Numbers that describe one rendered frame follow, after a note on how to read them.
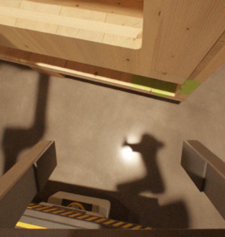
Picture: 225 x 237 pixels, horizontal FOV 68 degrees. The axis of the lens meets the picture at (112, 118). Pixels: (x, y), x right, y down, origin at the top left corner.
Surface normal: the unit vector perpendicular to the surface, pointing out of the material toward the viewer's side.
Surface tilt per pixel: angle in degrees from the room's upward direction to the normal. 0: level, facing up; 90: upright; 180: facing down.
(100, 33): 0
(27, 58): 0
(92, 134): 0
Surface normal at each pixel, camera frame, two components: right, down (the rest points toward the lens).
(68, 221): -0.14, -0.15
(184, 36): -0.28, 0.96
